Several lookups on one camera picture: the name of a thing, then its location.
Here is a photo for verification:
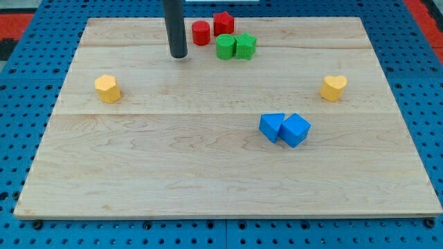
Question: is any red cylinder block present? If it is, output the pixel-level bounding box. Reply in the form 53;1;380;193
191;20;210;46

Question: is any red star block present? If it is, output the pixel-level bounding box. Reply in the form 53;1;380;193
213;11;235;37

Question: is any yellow heart block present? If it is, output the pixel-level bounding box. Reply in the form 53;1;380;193
320;75;347;102

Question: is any blue cube block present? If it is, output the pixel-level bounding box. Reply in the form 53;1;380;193
278;113;311;147

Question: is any green star block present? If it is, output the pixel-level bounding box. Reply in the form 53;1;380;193
235;33;257;60

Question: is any light wooden board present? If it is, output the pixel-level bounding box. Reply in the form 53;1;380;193
14;17;442;220

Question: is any yellow hexagon block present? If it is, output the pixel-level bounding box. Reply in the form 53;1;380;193
94;75;122;103

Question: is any blue triangle block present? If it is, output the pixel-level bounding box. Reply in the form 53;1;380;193
259;113;285;143

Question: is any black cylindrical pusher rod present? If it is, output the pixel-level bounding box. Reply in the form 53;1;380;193
161;0;188;59

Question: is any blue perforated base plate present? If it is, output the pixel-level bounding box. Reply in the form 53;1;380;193
1;0;442;248

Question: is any green cylinder block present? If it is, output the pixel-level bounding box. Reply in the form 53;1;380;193
216;34;236;60

